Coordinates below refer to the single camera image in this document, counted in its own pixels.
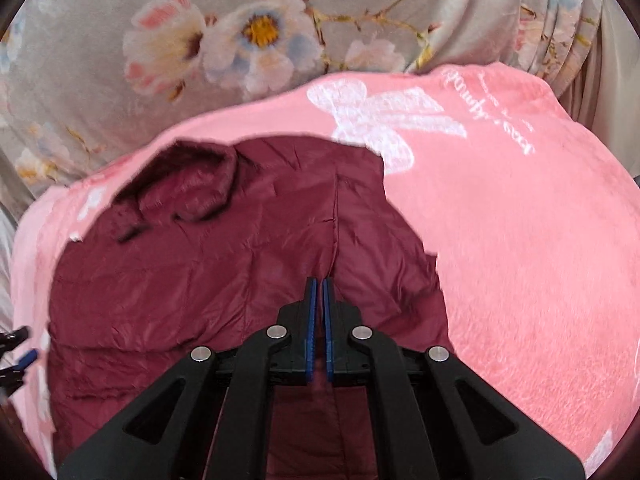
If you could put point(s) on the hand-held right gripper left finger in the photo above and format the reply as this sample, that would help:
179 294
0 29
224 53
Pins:
312 330

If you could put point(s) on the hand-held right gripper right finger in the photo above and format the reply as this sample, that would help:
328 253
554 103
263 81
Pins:
328 330

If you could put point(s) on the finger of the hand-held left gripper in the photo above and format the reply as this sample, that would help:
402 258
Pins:
15 336
27 357

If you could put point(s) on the maroon puffer jacket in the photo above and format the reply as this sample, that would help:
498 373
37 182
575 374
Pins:
200 270

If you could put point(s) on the pink fleece blanket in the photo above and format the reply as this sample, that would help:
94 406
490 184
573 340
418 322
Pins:
525 220

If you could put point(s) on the grey floral blanket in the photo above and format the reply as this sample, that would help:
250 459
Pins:
150 60

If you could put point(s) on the beige cloth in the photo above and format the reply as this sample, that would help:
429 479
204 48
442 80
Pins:
612 75

